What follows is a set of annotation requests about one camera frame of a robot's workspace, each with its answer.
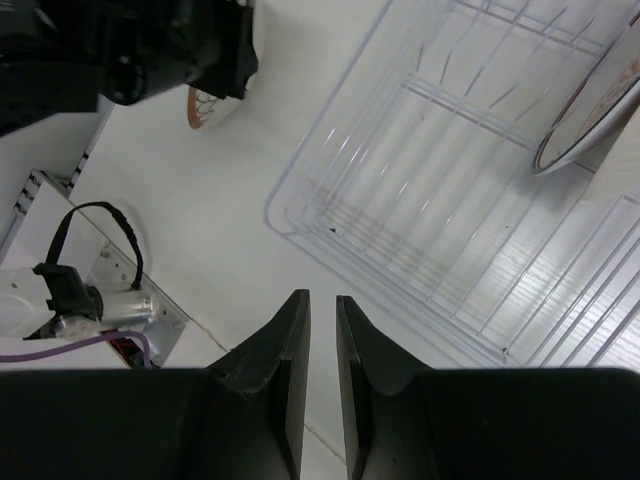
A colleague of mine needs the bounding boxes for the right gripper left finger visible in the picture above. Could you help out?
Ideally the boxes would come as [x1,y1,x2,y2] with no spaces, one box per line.
[204,290,311,479]

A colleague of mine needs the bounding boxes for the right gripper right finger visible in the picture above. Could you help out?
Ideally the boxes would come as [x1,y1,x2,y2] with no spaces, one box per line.
[336,296,440,479]

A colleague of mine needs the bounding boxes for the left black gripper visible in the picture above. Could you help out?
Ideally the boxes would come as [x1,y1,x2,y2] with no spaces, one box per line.
[101,1,259,106]

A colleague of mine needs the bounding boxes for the flower pattern plate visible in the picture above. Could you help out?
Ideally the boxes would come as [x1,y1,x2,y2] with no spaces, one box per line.
[578,99,639,203]
[187,87,242,130]

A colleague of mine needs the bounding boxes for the glass plate orange sunburst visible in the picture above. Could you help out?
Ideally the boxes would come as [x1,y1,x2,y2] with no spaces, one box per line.
[532,15,639,175]

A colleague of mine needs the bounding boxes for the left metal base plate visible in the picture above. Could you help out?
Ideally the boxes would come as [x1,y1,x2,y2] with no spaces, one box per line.
[74,199,187,369]

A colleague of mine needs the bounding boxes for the white wire dish rack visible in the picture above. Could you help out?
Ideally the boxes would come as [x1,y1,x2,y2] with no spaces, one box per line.
[265,1,639,370]

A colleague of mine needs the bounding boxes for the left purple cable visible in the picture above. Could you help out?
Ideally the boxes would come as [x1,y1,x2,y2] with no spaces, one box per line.
[0,330,154,369]

